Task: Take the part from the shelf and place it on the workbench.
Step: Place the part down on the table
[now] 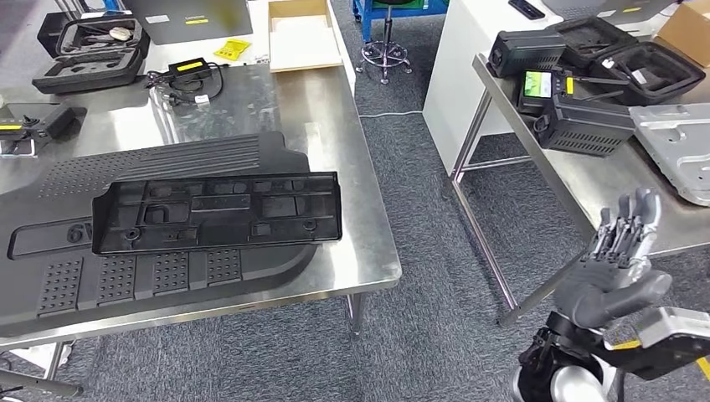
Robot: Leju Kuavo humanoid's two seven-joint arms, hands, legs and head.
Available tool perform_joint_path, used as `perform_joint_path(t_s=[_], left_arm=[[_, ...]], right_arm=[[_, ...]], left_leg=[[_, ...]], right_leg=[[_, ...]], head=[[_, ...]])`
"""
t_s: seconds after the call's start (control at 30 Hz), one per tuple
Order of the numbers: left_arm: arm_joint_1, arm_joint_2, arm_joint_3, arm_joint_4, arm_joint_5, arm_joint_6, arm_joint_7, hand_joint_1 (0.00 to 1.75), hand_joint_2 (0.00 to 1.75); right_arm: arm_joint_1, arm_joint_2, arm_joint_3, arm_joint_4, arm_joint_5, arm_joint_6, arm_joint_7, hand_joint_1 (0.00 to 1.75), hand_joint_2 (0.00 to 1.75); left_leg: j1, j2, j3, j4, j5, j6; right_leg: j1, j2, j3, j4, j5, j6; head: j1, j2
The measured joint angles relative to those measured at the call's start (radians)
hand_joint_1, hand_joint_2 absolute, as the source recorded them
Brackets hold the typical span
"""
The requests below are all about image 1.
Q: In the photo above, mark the silver metal car panel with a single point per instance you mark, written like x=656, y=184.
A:
x=677, y=150

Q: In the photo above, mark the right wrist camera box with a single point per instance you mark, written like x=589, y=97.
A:
x=665, y=338

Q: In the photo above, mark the steel workbench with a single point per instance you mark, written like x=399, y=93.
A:
x=355, y=166

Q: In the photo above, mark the white power strip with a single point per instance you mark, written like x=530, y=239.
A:
x=39, y=355

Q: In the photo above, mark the yellow packet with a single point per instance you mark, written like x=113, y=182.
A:
x=233, y=49

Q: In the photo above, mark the brown cardboard box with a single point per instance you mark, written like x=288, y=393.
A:
x=688, y=28

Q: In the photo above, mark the black equipment box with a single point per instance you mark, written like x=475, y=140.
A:
x=588, y=127
x=527, y=53

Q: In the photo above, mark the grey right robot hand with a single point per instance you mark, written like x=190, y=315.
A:
x=610, y=288

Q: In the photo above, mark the black power adapter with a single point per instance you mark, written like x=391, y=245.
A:
x=189, y=69

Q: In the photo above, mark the steel side table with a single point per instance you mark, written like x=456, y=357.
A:
x=599, y=188

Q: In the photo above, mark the long black plastic car part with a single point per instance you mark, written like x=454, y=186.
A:
x=222, y=213

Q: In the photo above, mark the open black foam case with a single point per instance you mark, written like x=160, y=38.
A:
x=89, y=69

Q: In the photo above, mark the black flat phone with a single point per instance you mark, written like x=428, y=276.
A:
x=526, y=8

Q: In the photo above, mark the blue metal cart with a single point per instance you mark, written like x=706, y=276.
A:
x=369, y=11

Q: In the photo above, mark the chrome swivel stool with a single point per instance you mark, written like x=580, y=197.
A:
x=385, y=55

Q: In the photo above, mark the white cabinet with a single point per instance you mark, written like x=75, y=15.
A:
x=455, y=83

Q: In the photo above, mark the shallow cardboard box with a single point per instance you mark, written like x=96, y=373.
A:
x=305, y=41

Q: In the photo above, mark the green labelled black device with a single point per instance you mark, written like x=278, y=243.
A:
x=538, y=86

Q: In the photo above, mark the black equipment case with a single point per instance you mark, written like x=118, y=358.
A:
x=649, y=72

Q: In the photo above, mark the black moulded tray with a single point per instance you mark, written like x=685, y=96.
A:
x=166, y=288

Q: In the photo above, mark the black remote controller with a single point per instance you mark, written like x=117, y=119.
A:
x=50, y=125

